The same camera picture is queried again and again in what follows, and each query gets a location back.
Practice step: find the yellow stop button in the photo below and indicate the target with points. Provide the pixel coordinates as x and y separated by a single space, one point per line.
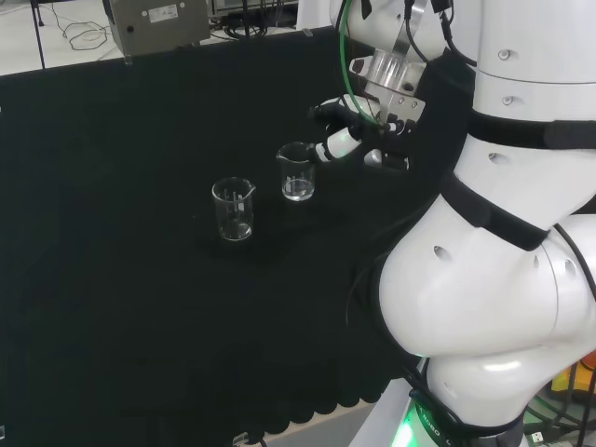
563 382

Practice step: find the black tripod leg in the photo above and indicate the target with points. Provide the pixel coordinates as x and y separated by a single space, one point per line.
38 32

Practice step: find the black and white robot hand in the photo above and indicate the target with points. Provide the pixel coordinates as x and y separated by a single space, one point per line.
396 135

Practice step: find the clear glass beaker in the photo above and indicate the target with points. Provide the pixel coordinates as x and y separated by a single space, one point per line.
233 212
298 179

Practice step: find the grey metal box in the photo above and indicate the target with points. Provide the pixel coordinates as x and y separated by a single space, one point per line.
158 23

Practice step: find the black table cloth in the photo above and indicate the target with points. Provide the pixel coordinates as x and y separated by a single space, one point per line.
139 302

